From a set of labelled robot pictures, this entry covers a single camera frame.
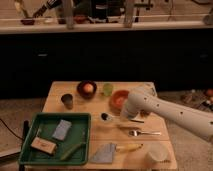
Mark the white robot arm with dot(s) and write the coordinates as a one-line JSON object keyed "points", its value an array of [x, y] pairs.
{"points": [[198, 122]]}

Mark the green cup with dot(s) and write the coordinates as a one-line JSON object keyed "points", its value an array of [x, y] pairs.
{"points": [[107, 89]]}

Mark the orange bowl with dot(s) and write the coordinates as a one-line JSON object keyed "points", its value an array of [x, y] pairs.
{"points": [[117, 99]]}

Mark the orange egg-shaped ball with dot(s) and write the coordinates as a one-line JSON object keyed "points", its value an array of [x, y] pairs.
{"points": [[88, 88]]}

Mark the dark red bowl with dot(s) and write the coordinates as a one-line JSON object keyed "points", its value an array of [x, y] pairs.
{"points": [[82, 93]]}

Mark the dark metal cup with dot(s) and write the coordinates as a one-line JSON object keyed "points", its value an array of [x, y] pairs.
{"points": [[67, 100]]}

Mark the dark grape bunch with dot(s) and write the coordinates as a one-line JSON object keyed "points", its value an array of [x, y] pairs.
{"points": [[144, 114]]}

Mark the silver fork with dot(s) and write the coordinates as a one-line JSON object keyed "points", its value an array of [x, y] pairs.
{"points": [[136, 133]]}

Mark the grey sponge in tray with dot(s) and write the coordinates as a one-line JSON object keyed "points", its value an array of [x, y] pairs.
{"points": [[62, 130]]}

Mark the yellow banana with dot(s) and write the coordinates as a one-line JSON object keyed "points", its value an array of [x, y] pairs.
{"points": [[128, 147]]}

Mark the grey cloth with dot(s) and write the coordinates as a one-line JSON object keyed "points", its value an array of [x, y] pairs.
{"points": [[104, 155]]}

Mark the green plastic tray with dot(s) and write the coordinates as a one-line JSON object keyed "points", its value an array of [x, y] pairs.
{"points": [[43, 125]]}

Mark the green cucumber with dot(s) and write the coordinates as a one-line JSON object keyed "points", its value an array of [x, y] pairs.
{"points": [[71, 151]]}

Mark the wooden block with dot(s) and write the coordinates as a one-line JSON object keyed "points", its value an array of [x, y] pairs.
{"points": [[44, 145]]}

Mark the red bowl on shelf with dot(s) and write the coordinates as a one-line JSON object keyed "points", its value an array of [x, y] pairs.
{"points": [[28, 21]]}

